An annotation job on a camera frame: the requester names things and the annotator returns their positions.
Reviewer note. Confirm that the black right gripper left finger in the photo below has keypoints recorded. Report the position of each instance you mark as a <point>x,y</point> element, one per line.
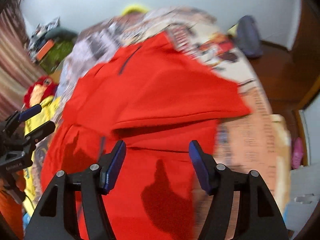
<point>56,216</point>

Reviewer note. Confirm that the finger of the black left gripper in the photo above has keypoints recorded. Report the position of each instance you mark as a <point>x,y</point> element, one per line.
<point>14,121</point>
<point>41,132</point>

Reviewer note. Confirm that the red garment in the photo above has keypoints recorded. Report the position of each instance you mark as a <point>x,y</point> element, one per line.
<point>157,100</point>

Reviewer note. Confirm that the red plush toy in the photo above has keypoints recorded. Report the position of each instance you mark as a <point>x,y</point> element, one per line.
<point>45,87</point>

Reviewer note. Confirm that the striped brown curtain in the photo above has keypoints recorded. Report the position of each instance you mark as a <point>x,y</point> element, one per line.
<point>18,72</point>

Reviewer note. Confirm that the pink slipper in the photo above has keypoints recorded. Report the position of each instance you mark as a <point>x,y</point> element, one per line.
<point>297,153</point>

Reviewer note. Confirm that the newspaper print bed sheet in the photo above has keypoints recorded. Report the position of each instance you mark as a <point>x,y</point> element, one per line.
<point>242,143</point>

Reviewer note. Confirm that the green plush pile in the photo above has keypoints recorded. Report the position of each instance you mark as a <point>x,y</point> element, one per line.
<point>55,55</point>

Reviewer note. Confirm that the brown wooden door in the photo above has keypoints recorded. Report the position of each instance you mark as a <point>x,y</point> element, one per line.
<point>287,76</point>

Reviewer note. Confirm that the dark blue bag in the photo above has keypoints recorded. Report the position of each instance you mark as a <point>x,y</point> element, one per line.
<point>248,37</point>

